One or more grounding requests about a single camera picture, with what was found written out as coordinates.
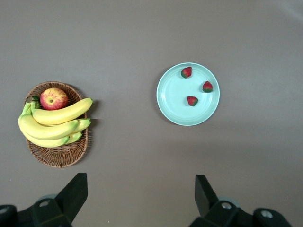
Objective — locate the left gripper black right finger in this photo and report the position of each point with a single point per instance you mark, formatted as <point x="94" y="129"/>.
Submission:
<point x="206" y="201"/>

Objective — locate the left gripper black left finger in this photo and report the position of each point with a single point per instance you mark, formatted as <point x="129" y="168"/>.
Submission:
<point x="71" y="196"/>

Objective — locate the red strawberry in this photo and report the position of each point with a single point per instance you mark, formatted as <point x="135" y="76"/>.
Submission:
<point x="192" y="101"/>
<point x="186" y="72"/>
<point x="207" y="86"/>

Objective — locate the pale green round plate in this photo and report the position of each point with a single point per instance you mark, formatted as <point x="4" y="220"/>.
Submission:
<point x="175" y="104"/>

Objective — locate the brown wicker basket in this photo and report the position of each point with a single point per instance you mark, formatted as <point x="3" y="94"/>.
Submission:
<point x="59" y="156"/>

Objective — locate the small yellow green banana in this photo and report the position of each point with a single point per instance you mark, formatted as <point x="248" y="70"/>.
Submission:
<point x="52" y="142"/>

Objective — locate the yellow banana bunch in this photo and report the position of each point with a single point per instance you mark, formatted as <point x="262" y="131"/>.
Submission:
<point x="45" y="130"/>

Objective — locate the thick yellow banana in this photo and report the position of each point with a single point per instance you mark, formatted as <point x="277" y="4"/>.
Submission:
<point x="64" y="113"/>

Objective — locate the red yellow apple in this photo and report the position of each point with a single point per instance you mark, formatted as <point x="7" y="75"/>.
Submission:
<point x="54" y="98"/>

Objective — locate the brown table cloth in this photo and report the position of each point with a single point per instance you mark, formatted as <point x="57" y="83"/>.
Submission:
<point x="142" y="35"/>

